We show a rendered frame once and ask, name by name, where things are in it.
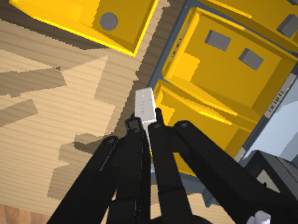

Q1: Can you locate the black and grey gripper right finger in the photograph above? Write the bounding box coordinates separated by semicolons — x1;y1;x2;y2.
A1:
143;87;298;224

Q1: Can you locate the grey metal shelf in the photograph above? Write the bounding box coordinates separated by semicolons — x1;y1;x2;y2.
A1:
146;0;298;208

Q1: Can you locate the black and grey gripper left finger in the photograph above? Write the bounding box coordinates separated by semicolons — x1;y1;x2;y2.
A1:
46;89;151;224

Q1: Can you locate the dark grey disc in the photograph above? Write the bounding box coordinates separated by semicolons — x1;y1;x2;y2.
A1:
100;12;118;31

